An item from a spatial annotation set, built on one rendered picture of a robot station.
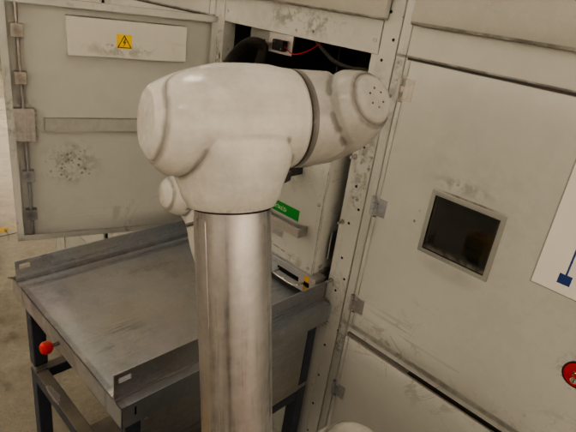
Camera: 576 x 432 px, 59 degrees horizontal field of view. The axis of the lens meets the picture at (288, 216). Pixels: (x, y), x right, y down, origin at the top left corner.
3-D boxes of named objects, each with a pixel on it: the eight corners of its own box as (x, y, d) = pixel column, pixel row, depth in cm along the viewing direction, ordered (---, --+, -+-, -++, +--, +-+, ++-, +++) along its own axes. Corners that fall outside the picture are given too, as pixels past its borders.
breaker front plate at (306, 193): (308, 280, 150) (335, 123, 131) (209, 219, 180) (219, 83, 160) (311, 279, 151) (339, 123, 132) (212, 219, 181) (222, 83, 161)
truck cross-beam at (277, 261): (312, 297, 150) (315, 280, 148) (203, 228, 183) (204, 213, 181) (323, 292, 154) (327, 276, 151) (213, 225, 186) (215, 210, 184)
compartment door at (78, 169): (17, 232, 167) (-6, -10, 138) (201, 217, 197) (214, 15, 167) (18, 242, 162) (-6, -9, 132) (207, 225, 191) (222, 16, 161)
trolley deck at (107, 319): (122, 430, 107) (122, 409, 105) (14, 294, 145) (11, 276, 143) (327, 321, 154) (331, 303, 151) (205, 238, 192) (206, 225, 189)
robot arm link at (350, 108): (325, 95, 83) (251, 93, 76) (402, 49, 67) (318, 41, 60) (338, 174, 82) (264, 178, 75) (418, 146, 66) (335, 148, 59)
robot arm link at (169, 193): (201, 170, 128) (214, 219, 128) (146, 178, 117) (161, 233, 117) (225, 159, 120) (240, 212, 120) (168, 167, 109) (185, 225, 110)
